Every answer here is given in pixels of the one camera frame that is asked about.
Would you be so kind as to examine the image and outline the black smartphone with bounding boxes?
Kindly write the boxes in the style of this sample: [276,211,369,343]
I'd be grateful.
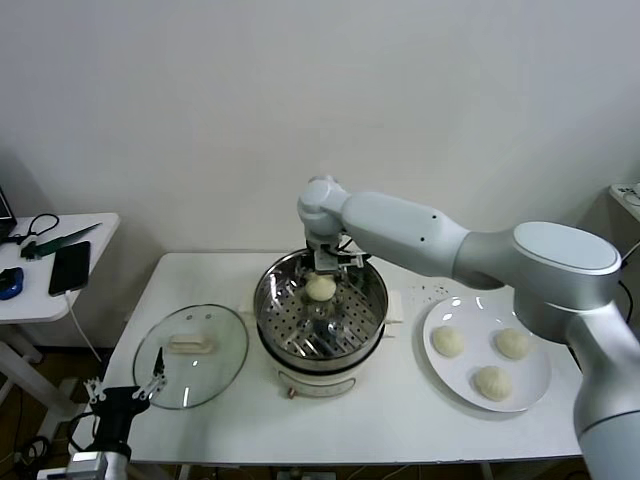
[48,241,93,298]

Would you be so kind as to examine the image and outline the stainless steel steamer pot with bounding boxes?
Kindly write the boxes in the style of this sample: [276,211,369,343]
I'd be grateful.
[239,282,405,402]

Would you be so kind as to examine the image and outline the white steamed baozi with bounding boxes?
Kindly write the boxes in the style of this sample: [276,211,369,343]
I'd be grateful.
[473,365,515,403]
[493,327,530,360]
[304,272,335,303]
[430,325,466,359]

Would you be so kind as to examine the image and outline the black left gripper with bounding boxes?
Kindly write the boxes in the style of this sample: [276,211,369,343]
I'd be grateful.
[83,346,169,452]

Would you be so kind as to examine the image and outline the black hanging power cable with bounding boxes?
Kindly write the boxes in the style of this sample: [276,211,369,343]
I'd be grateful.
[618,279,633,321]

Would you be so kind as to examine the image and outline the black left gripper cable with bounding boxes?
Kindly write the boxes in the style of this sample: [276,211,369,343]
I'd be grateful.
[67,412,99,454]

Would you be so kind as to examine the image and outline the perforated steel steamer basket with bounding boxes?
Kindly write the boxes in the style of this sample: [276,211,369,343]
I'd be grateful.
[253,245,390,362]

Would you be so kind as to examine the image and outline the round glass pot lid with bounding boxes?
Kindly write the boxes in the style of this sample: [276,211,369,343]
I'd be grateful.
[132,303,250,412]

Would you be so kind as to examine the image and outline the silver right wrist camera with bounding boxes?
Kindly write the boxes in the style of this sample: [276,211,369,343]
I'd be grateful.
[313,249,366,274]

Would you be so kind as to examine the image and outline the dark crumbs scatter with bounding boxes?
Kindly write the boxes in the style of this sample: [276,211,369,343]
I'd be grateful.
[407,282,449,304]

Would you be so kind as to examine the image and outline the black floor cables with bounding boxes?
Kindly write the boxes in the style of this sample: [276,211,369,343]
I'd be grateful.
[0,434,56,480]

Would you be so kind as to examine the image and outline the green black flat strip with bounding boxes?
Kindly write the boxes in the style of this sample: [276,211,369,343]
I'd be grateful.
[34,223,104,257]

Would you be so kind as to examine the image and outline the blue computer mouse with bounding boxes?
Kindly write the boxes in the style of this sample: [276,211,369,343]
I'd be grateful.
[0,267,26,301]

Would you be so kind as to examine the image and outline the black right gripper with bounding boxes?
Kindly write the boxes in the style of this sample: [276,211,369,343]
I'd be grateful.
[294,238,352,307]

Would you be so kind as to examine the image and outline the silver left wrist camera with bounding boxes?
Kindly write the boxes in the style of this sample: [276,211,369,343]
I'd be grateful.
[37,451,109,479]

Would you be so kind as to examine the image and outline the white round plate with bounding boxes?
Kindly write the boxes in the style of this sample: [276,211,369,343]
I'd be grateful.
[422,295,554,414]

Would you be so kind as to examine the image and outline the white side table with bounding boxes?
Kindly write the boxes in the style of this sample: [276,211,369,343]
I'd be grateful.
[0,213,122,441]

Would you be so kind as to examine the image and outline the white charging cable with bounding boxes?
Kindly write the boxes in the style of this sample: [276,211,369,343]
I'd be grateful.
[62,292,109,369]

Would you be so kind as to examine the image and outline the black laptop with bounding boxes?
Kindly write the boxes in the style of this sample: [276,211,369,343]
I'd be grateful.
[0,185,19,241]

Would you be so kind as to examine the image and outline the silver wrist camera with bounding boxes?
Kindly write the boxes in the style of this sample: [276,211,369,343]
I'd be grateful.
[37,451,109,479]
[313,249,366,274]

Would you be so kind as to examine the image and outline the black looped cable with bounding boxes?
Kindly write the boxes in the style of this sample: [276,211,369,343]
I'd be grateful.
[0,213,61,247]

